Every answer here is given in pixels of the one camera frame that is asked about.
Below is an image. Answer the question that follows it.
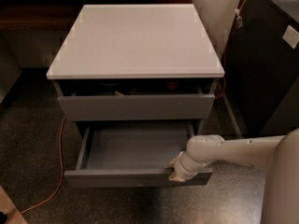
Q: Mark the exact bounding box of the orange cable on floor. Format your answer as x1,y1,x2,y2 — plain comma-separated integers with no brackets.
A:
5,115,67,224

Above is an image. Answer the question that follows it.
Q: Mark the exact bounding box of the grey top drawer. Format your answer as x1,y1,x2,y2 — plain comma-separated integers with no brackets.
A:
58,93,214,121

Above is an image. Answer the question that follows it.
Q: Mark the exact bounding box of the black cabinet on right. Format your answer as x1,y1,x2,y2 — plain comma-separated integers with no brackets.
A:
222,0,299,136

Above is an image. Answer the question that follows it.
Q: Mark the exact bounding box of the grey drawer cabinet white top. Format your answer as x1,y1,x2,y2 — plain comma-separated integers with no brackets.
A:
46,4,226,135

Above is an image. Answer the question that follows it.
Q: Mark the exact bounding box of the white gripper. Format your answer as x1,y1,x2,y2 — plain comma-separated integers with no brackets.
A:
168,151,207,183

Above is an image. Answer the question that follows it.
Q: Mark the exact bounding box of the light wooden board corner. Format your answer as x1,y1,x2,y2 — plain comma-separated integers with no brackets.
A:
0,186,28,224

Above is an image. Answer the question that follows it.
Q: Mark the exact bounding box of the white label on cabinet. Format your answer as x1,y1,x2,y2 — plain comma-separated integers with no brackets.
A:
282,25,299,49

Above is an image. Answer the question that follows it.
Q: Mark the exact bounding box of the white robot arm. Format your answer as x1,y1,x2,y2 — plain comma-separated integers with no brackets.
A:
169,129,299,224

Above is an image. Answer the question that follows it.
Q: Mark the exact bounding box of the brown round object in drawer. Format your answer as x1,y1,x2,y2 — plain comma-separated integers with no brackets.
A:
166,80,180,91

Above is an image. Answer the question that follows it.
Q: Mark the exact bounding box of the grey drawer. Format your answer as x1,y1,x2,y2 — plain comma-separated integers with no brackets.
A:
58,93,214,121
64,120,214,189

